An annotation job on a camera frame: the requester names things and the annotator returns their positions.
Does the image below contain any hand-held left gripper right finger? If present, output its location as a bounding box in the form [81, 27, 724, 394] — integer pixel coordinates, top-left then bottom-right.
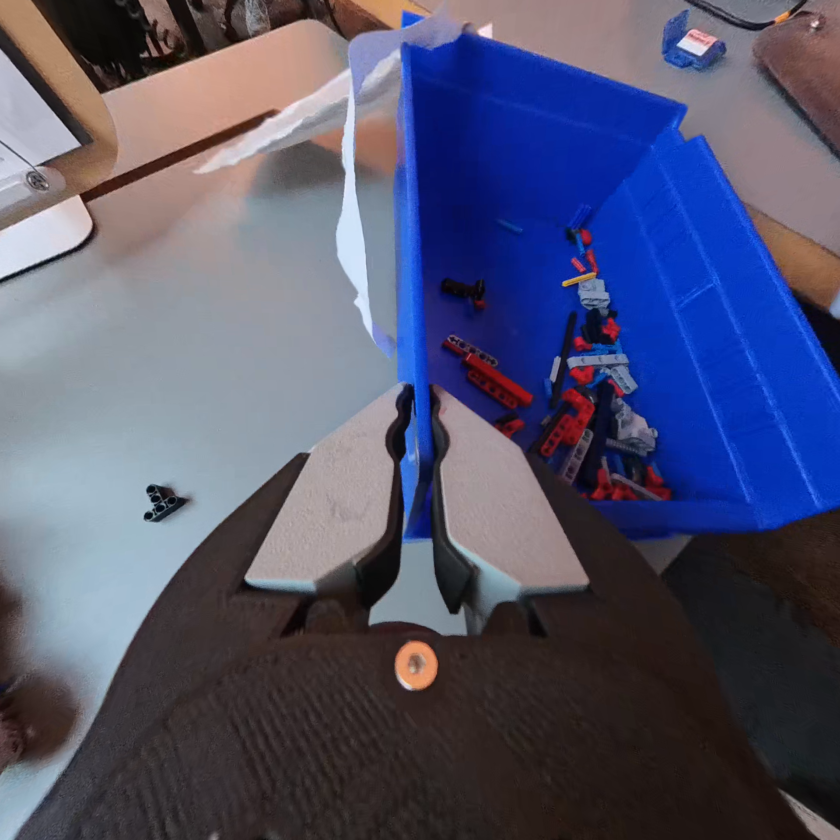
[428, 386, 592, 634]

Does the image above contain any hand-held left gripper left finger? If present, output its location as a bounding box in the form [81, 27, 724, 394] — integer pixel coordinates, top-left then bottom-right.
[244, 382, 416, 609]

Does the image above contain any blue plastic bin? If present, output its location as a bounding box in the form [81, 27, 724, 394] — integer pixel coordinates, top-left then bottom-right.
[392, 10, 840, 542]

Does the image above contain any pile of loose lego parts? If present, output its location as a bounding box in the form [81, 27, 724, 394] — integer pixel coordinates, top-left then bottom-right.
[440, 203, 675, 505]

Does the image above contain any black triangular lego piece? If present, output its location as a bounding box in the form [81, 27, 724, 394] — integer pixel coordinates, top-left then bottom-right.
[142, 483, 193, 524]

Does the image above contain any wooden side table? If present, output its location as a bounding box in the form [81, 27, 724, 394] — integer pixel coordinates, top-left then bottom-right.
[745, 203, 840, 312]

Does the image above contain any small blue plastic case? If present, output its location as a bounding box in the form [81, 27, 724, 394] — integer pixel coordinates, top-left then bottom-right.
[661, 9, 727, 71]

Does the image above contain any brown leather pouch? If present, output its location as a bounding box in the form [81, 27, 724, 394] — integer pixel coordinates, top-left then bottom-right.
[751, 10, 840, 160]

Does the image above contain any black cable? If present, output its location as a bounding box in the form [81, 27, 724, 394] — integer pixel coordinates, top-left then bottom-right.
[682, 0, 811, 30]

